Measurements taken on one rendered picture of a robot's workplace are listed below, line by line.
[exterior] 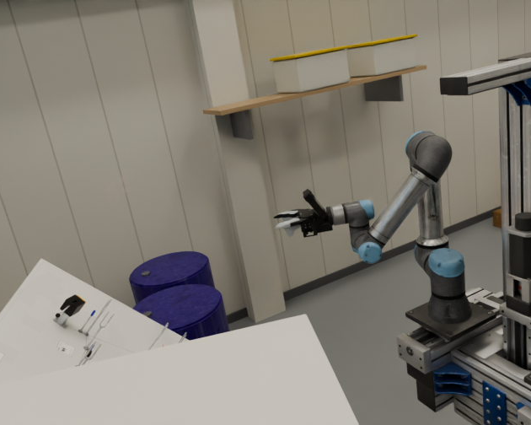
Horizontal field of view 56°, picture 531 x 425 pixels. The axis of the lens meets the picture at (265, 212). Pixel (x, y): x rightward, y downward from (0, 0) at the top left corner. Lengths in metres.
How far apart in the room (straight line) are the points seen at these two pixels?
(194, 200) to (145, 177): 0.43
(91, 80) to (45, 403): 3.27
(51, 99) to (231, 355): 3.26
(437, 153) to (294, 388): 1.30
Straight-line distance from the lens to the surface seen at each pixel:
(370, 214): 1.85
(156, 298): 3.16
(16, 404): 0.66
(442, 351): 1.92
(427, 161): 1.72
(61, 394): 0.64
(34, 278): 1.84
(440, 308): 1.91
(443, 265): 1.84
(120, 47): 3.83
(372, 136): 4.81
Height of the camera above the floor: 2.17
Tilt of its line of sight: 18 degrees down
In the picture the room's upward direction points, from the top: 10 degrees counter-clockwise
